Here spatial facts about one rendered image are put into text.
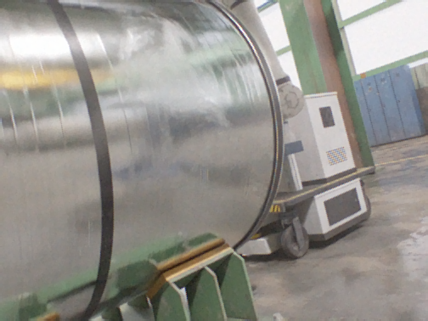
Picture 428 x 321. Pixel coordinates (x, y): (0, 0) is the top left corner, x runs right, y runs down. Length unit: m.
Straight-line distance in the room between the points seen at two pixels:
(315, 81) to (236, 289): 3.60
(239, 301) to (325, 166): 1.15
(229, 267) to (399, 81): 9.83
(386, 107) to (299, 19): 6.54
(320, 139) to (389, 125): 8.77
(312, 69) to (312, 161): 2.52
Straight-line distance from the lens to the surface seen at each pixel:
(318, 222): 2.19
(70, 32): 1.02
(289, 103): 1.95
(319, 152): 2.38
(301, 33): 4.92
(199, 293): 1.41
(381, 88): 11.16
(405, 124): 11.01
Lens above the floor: 0.58
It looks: 1 degrees up
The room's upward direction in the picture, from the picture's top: 14 degrees counter-clockwise
